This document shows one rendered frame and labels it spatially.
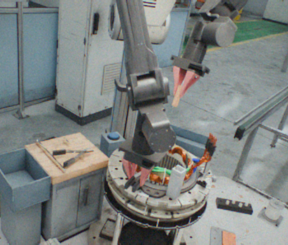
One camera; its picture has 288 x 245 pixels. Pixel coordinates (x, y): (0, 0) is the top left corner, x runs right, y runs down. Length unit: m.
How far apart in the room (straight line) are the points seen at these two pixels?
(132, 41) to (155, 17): 0.59
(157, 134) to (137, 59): 0.15
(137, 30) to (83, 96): 2.64
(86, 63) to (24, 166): 2.12
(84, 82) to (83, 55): 0.27
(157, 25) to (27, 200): 0.74
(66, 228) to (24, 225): 0.15
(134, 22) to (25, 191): 0.55
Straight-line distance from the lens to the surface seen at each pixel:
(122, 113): 1.36
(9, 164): 1.08
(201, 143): 1.32
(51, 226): 1.08
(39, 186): 0.95
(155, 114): 0.63
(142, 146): 0.71
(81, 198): 1.08
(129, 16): 0.64
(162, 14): 1.23
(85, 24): 3.05
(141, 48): 0.64
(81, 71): 3.17
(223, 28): 0.82
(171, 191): 0.87
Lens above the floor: 1.65
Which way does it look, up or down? 27 degrees down
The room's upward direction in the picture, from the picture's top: 11 degrees clockwise
